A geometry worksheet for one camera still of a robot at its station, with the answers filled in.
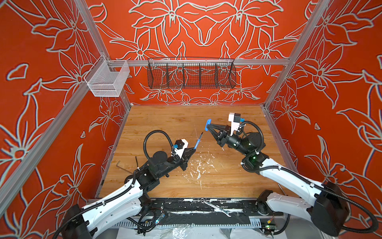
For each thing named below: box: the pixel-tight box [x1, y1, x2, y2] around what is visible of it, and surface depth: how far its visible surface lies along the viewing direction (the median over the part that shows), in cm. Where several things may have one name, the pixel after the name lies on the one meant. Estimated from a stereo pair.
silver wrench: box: [200, 198, 232, 218], surface depth 75 cm
